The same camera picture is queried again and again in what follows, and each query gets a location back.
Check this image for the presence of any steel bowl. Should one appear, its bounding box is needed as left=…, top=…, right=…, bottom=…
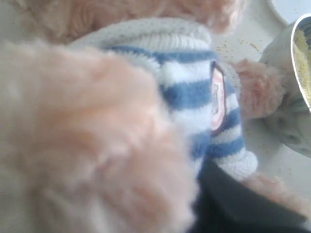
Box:
left=260, top=14, right=311, bottom=157

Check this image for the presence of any white plastic tray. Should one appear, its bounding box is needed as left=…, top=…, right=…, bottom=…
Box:
left=267, top=0, right=311, bottom=25

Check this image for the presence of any yellow millet grain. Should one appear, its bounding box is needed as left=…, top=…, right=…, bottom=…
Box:
left=293, top=30, right=311, bottom=102

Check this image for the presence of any plush bear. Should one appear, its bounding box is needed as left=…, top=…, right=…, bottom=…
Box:
left=0, top=0, right=311, bottom=233

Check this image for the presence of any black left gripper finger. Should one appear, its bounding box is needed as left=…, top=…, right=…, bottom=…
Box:
left=191, top=161, right=308, bottom=233

